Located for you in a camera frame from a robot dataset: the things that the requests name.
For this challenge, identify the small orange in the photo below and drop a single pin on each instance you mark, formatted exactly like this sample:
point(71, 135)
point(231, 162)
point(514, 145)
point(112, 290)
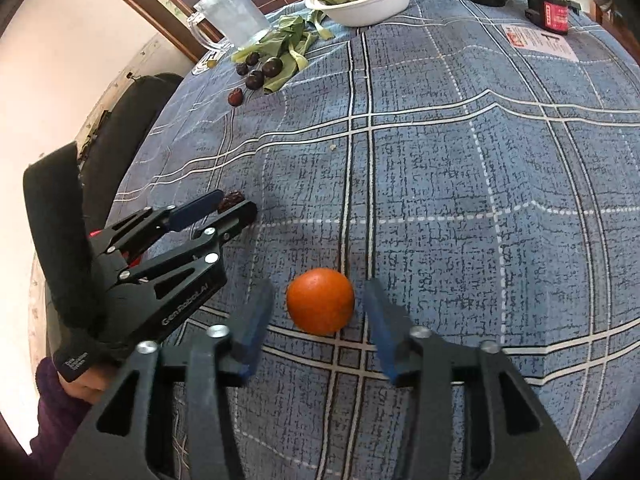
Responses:
point(320, 301)

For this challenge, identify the blue plaid tablecloth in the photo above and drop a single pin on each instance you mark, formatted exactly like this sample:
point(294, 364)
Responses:
point(450, 185)

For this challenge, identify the black padded fabric band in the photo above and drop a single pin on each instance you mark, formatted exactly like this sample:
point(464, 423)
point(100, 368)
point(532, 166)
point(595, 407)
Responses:
point(50, 235)

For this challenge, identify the dark purple plum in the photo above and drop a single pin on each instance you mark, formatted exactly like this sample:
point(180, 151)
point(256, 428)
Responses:
point(255, 80)
point(272, 66)
point(241, 69)
point(252, 58)

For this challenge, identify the black chair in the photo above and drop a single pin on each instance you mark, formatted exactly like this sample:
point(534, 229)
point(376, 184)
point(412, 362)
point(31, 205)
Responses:
point(130, 110)

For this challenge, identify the person's left forearm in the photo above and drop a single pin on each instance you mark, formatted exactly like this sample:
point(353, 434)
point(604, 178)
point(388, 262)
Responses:
point(55, 420)

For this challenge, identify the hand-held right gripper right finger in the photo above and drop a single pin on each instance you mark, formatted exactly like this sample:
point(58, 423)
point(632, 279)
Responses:
point(382, 330)

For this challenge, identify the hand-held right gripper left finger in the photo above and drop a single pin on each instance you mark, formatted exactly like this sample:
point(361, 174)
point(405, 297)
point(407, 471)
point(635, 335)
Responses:
point(252, 330)

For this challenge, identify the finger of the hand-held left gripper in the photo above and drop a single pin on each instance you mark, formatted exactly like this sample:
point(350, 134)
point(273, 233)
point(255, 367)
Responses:
point(197, 208)
point(235, 220)

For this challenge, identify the small wrinkled red date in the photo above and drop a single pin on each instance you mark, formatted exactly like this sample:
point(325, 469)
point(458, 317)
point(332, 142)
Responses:
point(236, 96)

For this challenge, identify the person's left hand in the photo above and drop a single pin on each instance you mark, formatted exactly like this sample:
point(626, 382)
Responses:
point(90, 385)

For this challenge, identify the clear glass mug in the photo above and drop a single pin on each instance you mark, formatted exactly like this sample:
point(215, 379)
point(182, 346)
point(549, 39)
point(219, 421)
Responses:
point(231, 12)

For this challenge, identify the white and red printed card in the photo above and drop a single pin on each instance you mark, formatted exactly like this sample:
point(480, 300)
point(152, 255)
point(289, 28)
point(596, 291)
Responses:
point(540, 40)

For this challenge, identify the pile of green leaves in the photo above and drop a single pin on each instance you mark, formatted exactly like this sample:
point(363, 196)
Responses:
point(287, 45)

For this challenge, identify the black jar with red label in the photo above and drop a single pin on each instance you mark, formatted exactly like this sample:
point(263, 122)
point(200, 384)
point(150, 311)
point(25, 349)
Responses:
point(550, 10)

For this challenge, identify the white printed coaster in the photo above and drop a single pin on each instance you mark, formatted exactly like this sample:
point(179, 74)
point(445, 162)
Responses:
point(202, 66)

